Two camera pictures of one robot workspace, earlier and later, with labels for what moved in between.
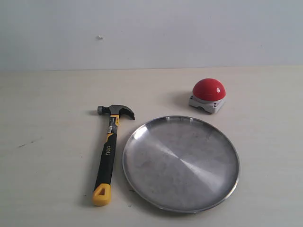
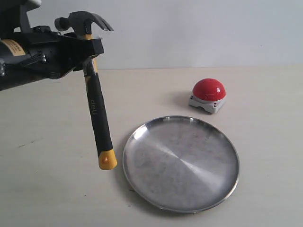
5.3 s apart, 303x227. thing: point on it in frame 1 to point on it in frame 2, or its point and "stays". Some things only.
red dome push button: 209,94 stays
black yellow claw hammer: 102,195 to 81,21
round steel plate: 182,164 stays
